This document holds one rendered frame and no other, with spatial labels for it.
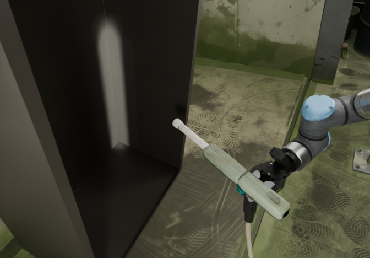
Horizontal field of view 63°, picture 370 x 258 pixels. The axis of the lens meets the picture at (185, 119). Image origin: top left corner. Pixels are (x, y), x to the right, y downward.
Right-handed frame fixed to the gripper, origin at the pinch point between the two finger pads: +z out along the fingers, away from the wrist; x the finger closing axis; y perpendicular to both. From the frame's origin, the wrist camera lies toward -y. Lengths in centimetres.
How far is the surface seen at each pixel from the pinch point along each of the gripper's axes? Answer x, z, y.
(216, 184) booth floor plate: 46, -32, 78
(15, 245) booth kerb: 87, 74, 73
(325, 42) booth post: 69, -169, 46
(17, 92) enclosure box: 8, 41, -55
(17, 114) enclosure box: 11, 42, -50
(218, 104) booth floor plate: 102, -88, 82
